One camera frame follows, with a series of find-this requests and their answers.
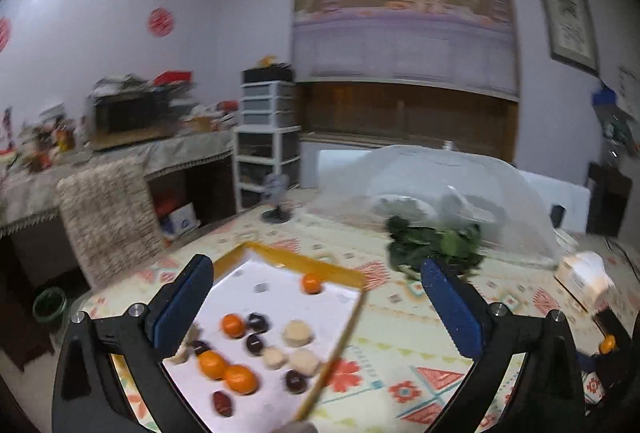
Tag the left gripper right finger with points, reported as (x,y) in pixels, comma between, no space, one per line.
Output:
(547,395)

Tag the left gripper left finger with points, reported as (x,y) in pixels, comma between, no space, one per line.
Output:
(87,394)

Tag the orange mandarin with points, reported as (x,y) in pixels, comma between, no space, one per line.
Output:
(312,284)
(241,379)
(607,345)
(212,364)

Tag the green trash bin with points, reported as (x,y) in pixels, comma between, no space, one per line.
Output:
(49,308)

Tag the tissue paper pack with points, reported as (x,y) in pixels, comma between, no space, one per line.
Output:
(583,275)

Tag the dark red jujube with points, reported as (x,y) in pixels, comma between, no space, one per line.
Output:
(223,404)

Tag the yellow white tray box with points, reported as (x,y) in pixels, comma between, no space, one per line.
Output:
(254,278)

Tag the plate of green spinach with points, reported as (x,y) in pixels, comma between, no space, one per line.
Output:
(410,245)

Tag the dark plum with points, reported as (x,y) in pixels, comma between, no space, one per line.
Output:
(258,323)
(254,344)
(295,382)

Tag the patterned fabric chair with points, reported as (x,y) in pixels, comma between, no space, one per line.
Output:
(109,218)

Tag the white blue cardboard box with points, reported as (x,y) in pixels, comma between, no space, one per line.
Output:
(183,220)

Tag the black speaker box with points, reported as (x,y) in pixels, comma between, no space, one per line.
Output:
(610,193)

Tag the pale pastry cake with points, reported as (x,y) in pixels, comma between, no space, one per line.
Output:
(297,333)

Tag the side table with cloth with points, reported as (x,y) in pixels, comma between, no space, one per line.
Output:
(28,199)

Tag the transparent mesh food cover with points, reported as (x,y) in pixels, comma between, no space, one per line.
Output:
(441,189)

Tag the small desk fan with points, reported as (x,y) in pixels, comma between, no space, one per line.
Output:
(274,196)

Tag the black microwave oven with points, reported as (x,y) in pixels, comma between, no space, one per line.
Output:
(128,118)

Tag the white plastic drawer tower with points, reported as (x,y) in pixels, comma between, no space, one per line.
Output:
(266,141)

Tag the framed calligraphy picture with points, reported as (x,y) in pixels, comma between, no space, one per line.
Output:
(571,34)

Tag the landscape wall tapestry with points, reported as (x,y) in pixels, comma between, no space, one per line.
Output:
(467,45)

